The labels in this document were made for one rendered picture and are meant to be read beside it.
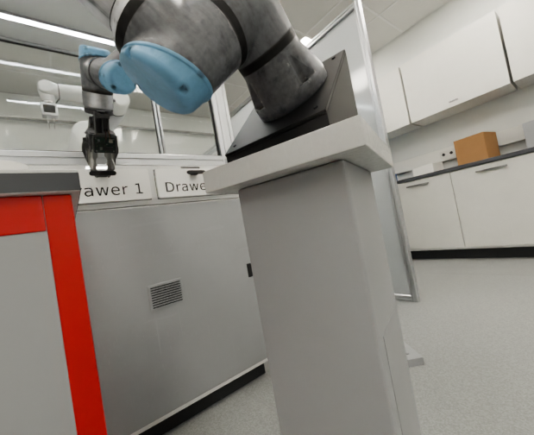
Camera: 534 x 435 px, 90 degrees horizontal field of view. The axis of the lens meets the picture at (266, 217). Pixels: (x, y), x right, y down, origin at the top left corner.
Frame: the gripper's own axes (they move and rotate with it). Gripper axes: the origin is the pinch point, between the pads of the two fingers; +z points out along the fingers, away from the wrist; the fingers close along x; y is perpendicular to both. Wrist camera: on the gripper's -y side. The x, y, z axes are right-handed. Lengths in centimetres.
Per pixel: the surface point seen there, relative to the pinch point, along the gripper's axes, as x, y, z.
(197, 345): 22, 35, 56
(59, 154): -10.2, -5.9, -3.8
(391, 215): 163, 25, 24
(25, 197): -15, 57, -17
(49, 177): -13, 56, -19
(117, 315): -1.5, 24.3, 39.8
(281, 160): 14, 67, -25
